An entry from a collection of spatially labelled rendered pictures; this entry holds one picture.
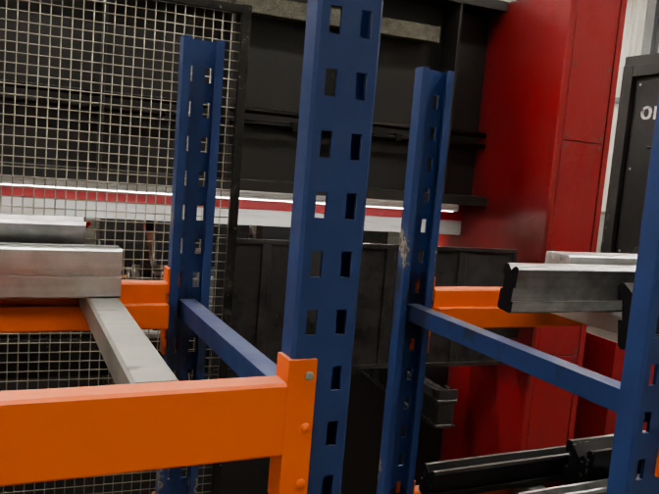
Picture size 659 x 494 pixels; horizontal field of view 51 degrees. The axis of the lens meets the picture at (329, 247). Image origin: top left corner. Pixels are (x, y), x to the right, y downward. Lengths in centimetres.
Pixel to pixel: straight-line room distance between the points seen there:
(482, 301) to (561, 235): 151
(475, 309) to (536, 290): 18
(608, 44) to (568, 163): 45
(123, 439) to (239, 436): 9
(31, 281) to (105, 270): 8
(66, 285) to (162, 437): 37
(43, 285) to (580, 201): 216
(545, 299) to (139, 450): 66
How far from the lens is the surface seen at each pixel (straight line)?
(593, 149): 277
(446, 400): 245
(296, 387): 60
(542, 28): 282
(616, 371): 301
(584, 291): 110
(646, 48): 1033
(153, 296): 103
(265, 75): 268
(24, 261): 89
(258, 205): 273
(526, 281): 101
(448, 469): 123
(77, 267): 90
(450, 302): 118
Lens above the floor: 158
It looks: 6 degrees down
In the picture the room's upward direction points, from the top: 5 degrees clockwise
